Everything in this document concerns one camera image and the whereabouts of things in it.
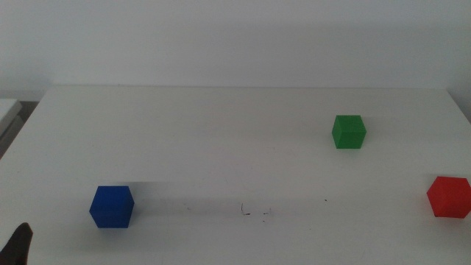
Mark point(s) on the blue cube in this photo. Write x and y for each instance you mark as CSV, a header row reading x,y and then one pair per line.
x,y
110,206

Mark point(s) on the red cube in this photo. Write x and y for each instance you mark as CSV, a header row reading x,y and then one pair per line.
x,y
450,198

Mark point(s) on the green cube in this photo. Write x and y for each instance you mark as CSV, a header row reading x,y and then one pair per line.
x,y
349,132

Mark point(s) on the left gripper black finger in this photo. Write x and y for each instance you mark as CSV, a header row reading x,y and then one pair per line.
x,y
16,246

